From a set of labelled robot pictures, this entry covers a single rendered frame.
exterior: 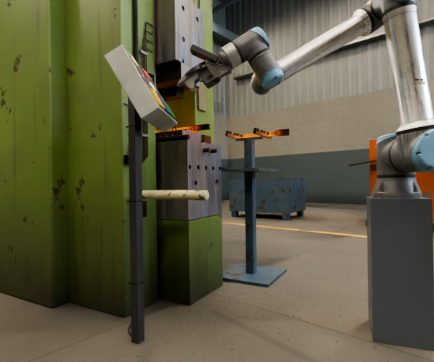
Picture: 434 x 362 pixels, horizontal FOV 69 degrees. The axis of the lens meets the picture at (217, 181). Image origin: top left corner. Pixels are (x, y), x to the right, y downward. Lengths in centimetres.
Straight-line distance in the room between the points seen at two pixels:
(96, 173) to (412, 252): 152
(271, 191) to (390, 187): 417
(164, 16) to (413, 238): 167
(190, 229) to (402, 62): 124
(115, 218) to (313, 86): 894
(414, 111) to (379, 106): 798
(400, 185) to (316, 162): 829
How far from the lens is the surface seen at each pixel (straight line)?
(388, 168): 151
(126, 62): 129
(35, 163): 205
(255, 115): 1101
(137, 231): 138
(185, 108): 226
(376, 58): 971
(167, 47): 194
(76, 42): 206
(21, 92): 223
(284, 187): 545
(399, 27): 145
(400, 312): 157
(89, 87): 190
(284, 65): 140
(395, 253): 150
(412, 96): 139
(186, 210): 174
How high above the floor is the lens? 68
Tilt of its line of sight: level
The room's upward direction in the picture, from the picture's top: 1 degrees counter-clockwise
